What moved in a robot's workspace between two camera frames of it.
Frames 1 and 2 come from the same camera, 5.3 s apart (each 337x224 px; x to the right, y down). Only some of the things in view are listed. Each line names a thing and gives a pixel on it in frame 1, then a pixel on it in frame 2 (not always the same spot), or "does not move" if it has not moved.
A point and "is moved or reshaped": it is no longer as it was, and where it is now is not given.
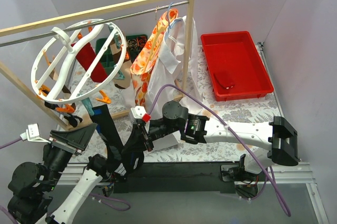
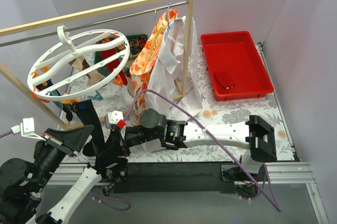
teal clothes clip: (87, 104) to (98, 97)
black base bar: (174, 176) does not move
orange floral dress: (142, 66) does not move
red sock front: (225, 79) does not move
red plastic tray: (234, 66) does not move
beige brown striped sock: (123, 78) to (95, 76)
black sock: (74, 120) to (66, 106)
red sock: (85, 57) to (113, 66)
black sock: (122, 159) is moved or reshaped
